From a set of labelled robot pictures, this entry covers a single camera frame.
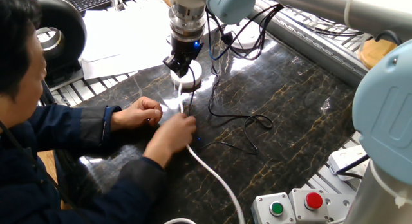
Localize person's dark jacket torso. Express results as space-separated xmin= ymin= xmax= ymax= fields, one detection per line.
xmin=0 ymin=104 xmax=84 ymax=224

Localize person's head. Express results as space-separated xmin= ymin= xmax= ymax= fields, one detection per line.
xmin=0 ymin=0 xmax=48 ymax=128

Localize black power strip cable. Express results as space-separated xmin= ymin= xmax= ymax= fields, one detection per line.
xmin=334 ymin=154 xmax=371 ymax=180

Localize black rack cables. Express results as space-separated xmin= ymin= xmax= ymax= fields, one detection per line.
xmin=289 ymin=21 xmax=364 ymax=38

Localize black lamp power cord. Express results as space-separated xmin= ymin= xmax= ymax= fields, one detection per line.
xmin=188 ymin=64 xmax=274 ymax=156

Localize person's left forearm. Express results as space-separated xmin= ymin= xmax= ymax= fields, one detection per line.
xmin=32 ymin=104 xmax=122 ymax=157

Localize black keyboard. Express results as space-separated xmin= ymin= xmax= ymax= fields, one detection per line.
xmin=69 ymin=0 xmax=149 ymax=12

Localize white paper sheet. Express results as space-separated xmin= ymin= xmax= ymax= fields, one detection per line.
xmin=79 ymin=37 xmax=176 ymax=80
xmin=82 ymin=5 xmax=181 ymax=62

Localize round wooden stand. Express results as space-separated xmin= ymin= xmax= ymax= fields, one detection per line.
xmin=358 ymin=39 xmax=400 ymax=70

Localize grey red button box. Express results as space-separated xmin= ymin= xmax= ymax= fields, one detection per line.
xmin=288 ymin=188 xmax=329 ymax=224

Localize person's left hand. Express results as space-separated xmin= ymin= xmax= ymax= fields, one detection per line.
xmin=111 ymin=96 xmax=164 ymax=133

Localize person's right forearm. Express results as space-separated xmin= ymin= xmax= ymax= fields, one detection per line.
xmin=80 ymin=156 xmax=168 ymax=224

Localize round white power socket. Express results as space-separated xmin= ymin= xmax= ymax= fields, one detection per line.
xmin=169 ymin=59 xmax=203 ymax=93

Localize thick white socket cable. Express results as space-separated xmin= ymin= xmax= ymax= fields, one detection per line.
xmin=164 ymin=83 xmax=246 ymax=224

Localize white power strip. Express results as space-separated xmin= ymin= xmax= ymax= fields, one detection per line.
xmin=328 ymin=145 xmax=370 ymax=182

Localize black round duct fan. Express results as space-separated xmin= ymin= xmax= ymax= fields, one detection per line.
xmin=32 ymin=0 xmax=88 ymax=85

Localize black gripper cable bundle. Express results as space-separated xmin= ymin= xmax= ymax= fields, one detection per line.
xmin=205 ymin=3 xmax=284 ymax=61

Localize black marble pattern mat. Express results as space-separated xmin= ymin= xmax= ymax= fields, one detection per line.
xmin=54 ymin=32 xmax=358 ymax=224

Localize silver metal stand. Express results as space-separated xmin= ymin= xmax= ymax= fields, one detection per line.
xmin=110 ymin=0 xmax=126 ymax=12

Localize person's right hand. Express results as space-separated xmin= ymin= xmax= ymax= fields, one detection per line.
xmin=143 ymin=112 xmax=198 ymax=169

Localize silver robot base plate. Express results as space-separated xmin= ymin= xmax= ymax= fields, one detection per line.
xmin=323 ymin=193 xmax=357 ymax=224

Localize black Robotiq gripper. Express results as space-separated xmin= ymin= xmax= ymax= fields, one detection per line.
xmin=162 ymin=36 xmax=205 ymax=79

